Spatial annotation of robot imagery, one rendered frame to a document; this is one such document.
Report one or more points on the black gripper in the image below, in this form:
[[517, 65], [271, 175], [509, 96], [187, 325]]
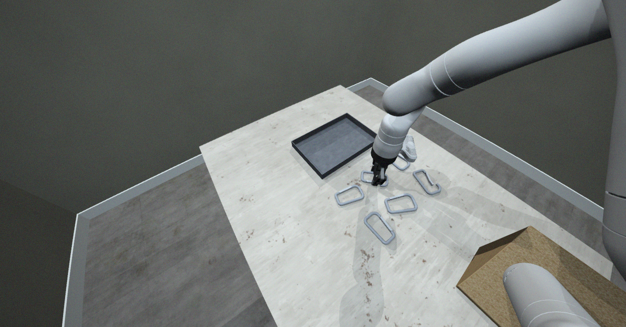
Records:
[[379, 167]]

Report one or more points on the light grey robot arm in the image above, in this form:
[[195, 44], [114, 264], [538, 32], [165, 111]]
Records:
[[538, 298]]

